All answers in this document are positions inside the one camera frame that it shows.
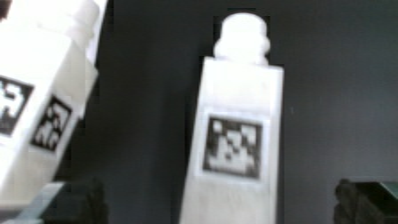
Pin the white leg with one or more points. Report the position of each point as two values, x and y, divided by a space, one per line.
229 195
48 50

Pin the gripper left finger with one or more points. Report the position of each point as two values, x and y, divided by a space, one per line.
68 204

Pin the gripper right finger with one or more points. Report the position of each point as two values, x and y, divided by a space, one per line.
366 202

